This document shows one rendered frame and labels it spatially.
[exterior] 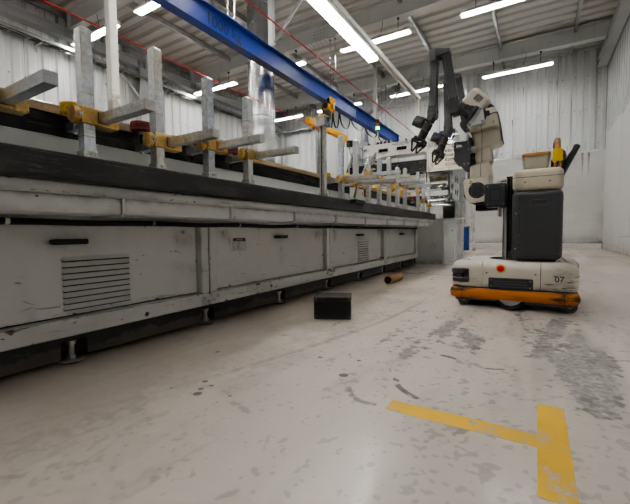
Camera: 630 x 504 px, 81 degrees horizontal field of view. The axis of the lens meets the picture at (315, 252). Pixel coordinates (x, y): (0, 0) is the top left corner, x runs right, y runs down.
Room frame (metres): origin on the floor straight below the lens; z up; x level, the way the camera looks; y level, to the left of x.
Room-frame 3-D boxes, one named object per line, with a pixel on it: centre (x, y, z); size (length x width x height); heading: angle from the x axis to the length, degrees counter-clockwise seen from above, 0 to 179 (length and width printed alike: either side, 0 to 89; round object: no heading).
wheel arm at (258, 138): (1.60, 0.39, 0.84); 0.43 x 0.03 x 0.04; 59
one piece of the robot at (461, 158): (2.53, -1.04, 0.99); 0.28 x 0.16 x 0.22; 149
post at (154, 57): (1.38, 0.58, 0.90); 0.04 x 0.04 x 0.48; 59
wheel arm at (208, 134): (1.39, 0.52, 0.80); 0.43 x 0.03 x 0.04; 59
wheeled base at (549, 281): (2.38, -1.29, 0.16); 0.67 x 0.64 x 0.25; 59
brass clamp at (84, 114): (1.18, 0.70, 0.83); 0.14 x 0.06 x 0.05; 149
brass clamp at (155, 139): (1.40, 0.57, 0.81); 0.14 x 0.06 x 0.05; 149
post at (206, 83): (1.59, 0.45, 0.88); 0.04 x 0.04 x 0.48; 59
